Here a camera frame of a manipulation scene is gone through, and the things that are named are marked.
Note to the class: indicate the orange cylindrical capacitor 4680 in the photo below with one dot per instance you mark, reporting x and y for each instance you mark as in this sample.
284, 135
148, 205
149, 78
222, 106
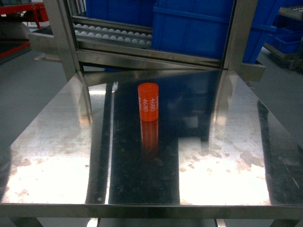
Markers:
148, 97

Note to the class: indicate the stainless steel roller rack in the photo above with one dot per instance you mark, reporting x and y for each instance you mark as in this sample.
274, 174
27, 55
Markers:
58, 42

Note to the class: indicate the large blue plastic crate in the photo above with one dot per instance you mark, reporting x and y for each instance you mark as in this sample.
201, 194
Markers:
200, 27

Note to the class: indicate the rear blue plastic crate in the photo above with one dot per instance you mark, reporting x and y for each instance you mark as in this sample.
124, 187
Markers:
135, 12

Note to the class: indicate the steel shelf with blue bins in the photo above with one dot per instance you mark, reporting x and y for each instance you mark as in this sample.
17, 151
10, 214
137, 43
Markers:
286, 43

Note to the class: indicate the red metal frame table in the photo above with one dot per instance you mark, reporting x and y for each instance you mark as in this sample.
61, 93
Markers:
14, 14

